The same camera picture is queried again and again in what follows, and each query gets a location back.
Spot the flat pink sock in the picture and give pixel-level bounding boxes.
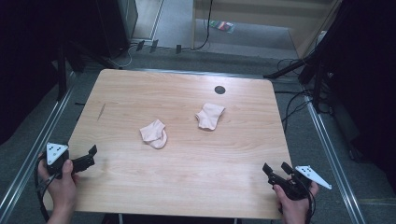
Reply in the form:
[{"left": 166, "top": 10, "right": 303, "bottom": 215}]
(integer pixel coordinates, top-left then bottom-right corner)
[{"left": 194, "top": 102, "right": 226, "bottom": 132}]

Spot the colourful packet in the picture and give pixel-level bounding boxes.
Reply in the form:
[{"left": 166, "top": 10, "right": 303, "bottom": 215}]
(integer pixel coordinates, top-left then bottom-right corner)
[{"left": 209, "top": 20, "right": 236, "bottom": 35}]

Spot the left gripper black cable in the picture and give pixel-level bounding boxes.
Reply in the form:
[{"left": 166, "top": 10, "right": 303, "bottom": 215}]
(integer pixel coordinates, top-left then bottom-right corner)
[{"left": 33, "top": 154, "right": 59, "bottom": 222}]

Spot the beige wooden panel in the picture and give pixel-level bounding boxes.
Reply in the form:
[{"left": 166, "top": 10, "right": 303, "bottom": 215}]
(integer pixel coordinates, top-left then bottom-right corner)
[{"left": 191, "top": 0, "right": 344, "bottom": 59}]

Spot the black floor cable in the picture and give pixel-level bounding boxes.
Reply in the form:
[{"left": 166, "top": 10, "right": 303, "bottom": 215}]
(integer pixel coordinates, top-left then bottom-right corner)
[{"left": 274, "top": 57, "right": 316, "bottom": 133}]

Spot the person's left hand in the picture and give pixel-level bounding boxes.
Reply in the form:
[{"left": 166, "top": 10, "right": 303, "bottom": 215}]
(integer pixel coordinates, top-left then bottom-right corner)
[{"left": 36, "top": 152, "right": 80, "bottom": 216}]

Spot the folded pink sock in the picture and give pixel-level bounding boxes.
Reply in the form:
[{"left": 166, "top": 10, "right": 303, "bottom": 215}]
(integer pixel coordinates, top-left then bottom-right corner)
[{"left": 139, "top": 119, "right": 168, "bottom": 150}]

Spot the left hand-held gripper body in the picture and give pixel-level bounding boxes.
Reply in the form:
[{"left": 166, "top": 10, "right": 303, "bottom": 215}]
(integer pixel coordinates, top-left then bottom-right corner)
[{"left": 45, "top": 142, "right": 78, "bottom": 180}]

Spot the black metal stand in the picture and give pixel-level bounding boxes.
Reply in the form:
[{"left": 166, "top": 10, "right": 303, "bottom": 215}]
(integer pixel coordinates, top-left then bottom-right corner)
[
  {"left": 55, "top": 40, "right": 92, "bottom": 101},
  {"left": 262, "top": 0, "right": 353, "bottom": 114}
]

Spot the black hanging cable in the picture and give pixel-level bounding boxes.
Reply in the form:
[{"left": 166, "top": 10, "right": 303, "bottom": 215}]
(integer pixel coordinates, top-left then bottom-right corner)
[{"left": 190, "top": 0, "right": 215, "bottom": 51}]

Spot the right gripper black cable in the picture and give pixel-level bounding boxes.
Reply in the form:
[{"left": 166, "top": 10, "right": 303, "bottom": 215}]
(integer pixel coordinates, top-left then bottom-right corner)
[{"left": 304, "top": 183, "right": 317, "bottom": 224}]

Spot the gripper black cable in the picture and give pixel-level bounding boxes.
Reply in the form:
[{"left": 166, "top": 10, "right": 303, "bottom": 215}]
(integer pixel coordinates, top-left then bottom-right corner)
[
  {"left": 304, "top": 183, "right": 317, "bottom": 224},
  {"left": 33, "top": 154, "right": 59, "bottom": 222}
]

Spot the person's right hand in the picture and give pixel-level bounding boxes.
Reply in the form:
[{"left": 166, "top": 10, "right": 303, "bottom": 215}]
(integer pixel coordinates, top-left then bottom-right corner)
[{"left": 273, "top": 181, "right": 320, "bottom": 224}]

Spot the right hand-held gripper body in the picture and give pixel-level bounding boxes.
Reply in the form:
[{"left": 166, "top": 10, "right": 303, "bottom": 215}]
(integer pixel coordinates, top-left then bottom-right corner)
[{"left": 270, "top": 164, "right": 332, "bottom": 201}]

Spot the metal floor rail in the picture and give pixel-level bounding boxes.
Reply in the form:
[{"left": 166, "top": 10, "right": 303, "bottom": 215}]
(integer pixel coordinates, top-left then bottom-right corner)
[
  {"left": 0, "top": 72, "right": 78, "bottom": 222},
  {"left": 304, "top": 94, "right": 366, "bottom": 224}
]

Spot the black cabinet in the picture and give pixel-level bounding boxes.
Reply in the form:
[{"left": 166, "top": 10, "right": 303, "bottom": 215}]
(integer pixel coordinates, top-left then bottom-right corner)
[{"left": 92, "top": 0, "right": 139, "bottom": 60}]

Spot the white floor cable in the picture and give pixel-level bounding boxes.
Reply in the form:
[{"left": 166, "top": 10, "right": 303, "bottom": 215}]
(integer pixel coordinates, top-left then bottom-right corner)
[{"left": 108, "top": 43, "right": 139, "bottom": 70}]

